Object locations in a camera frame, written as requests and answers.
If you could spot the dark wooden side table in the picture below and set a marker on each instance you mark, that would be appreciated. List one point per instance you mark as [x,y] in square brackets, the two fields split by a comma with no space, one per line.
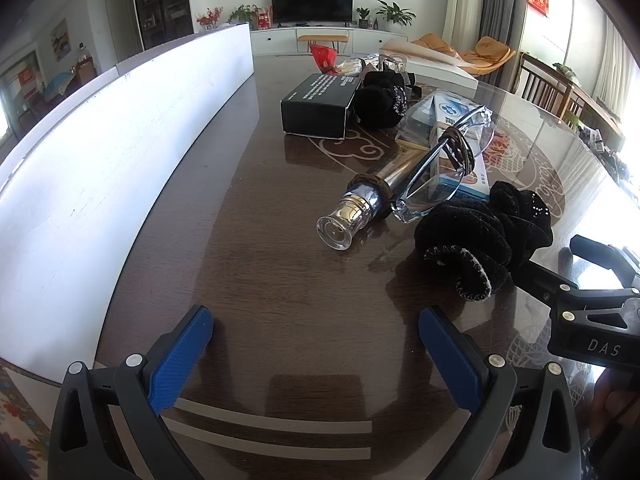
[595,105]

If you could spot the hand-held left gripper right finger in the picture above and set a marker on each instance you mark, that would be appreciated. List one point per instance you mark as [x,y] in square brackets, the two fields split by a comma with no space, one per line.
[450,360]

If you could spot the clear plastic hair claw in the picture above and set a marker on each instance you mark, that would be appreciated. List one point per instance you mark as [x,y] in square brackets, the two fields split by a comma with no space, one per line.
[392,62]

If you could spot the grey curtain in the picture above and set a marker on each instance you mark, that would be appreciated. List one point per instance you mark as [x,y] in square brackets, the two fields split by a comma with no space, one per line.
[502,10]

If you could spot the red foil packet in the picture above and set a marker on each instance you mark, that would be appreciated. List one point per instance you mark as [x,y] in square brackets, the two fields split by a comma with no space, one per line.
[322,57]

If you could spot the orange rocking lounge chair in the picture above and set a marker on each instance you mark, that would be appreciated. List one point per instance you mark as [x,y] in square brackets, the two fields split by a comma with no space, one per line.
[487,50]

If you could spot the dark glass display cabinet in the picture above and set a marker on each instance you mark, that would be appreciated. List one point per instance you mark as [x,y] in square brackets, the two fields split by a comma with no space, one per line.
[162,5]

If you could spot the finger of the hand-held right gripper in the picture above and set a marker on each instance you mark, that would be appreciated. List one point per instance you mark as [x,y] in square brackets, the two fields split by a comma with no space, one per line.
[600,251]
[542,282]

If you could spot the large white cardboard box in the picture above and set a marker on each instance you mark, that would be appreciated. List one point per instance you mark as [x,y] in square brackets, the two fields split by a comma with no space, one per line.
[100,185]

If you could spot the red flower arrangement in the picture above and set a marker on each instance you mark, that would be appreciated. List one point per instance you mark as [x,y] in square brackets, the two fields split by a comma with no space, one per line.
[211,16]

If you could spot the small potted plant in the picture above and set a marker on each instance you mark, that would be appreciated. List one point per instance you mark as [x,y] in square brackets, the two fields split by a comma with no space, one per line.
[362,14]

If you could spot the clear safety glasses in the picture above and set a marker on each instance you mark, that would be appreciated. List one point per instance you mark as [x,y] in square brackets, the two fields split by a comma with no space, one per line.
[430,190]

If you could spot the black printed carton box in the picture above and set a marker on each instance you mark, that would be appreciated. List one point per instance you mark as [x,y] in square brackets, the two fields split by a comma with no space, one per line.
[315,110]

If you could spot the chopsticks bundle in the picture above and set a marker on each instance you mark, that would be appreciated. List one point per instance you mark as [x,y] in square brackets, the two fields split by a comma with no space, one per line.
[350,66]

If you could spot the white sheer curtain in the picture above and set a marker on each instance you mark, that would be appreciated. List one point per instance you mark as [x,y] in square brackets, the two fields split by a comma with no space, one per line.
[465,5]

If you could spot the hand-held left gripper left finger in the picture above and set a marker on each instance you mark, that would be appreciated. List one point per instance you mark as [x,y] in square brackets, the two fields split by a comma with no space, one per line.
[180,360]

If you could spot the dining table blue cloth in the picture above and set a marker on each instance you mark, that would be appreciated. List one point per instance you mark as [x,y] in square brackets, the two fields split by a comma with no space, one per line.
[62,82]

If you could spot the black scrunchie white stitched edge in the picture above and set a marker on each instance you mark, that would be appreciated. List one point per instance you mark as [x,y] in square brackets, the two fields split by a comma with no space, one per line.
[470,245]

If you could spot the framed wall painting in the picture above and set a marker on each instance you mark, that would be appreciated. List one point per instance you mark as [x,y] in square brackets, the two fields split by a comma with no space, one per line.
[59,39]

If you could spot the glass bottle gold neck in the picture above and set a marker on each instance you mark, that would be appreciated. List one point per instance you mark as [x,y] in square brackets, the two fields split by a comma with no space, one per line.
[360,205]

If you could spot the black flat television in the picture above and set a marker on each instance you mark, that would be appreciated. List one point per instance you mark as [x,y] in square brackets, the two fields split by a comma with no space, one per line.
[312,4]

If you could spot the blue and white carton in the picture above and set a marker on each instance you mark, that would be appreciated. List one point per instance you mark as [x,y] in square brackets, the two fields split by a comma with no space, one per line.
[450,107]

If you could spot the person's right hand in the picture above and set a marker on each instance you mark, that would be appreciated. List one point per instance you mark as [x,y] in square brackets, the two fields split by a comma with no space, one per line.
[612,400]

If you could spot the flat white cardboard package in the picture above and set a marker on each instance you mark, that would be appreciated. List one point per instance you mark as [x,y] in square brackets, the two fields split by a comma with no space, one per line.
[440,70]

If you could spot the white television cabinet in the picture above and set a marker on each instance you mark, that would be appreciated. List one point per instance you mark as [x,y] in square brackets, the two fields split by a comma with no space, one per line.
[275,40]

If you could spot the bushy green potted plant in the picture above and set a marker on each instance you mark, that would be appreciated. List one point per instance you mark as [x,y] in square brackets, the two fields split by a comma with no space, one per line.
[242,12]

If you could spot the wooden stool metal legs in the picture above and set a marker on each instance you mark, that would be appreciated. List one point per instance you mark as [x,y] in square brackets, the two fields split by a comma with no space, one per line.
[322,38]

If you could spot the floral patterned rug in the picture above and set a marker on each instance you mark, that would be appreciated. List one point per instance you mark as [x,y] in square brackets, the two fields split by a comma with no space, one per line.
[22,410]

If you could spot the red gift box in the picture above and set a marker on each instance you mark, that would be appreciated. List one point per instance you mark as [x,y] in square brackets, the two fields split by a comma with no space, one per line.
[262,20]

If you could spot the large leafy potted plant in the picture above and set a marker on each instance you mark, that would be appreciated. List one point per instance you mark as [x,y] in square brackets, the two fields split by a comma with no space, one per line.
[395,12]

